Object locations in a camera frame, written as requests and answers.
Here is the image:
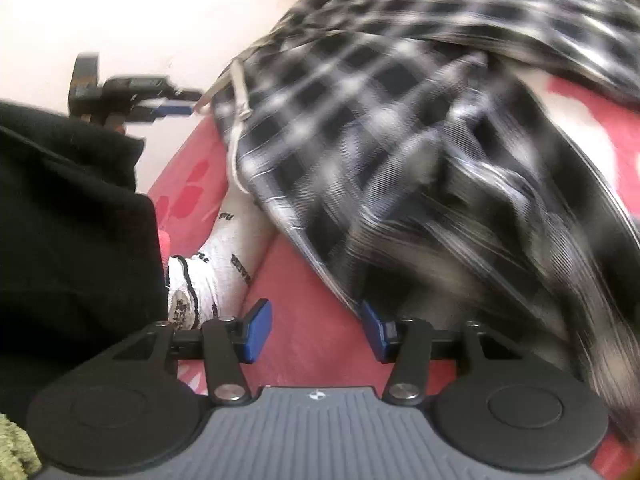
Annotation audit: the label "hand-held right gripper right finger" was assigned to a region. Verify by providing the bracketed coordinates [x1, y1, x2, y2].
[360, 300, 523, 406]

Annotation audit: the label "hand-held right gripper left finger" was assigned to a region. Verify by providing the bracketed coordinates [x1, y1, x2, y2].
[112, 299, 274, 406]

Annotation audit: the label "black white plaid pants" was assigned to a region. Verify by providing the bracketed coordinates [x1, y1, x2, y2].
[192, 0, 640, 443]

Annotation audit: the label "green fuzzy cloth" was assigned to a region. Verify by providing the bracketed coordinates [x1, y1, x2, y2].
[0, 414, 42, 477]

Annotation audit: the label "red floral blanket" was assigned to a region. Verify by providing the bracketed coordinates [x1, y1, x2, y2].
[144, 72, 640, 480]

